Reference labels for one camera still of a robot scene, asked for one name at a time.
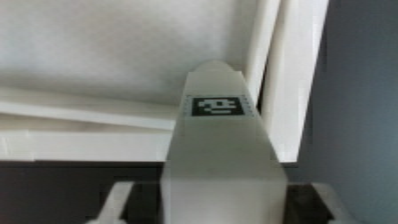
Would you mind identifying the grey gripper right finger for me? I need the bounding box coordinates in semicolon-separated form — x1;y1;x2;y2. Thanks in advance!
313;183;360;224

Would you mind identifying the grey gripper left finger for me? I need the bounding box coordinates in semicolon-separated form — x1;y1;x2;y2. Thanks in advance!
86;181;136;224

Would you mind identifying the white desk leg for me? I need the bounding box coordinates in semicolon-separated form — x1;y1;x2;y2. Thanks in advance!
161;61;289;224

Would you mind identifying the white desk top tray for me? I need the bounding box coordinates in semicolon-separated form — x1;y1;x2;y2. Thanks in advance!
0;0;264;130

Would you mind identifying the white front fence bar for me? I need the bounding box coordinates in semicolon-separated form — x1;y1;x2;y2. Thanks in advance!
0;132;171;162

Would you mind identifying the white fence bar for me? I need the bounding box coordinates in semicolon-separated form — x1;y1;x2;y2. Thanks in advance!
262;0;331;163
0;132;171;162

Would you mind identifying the white right fence bar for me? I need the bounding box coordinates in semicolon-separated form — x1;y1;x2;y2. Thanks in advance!
262;0;331;163

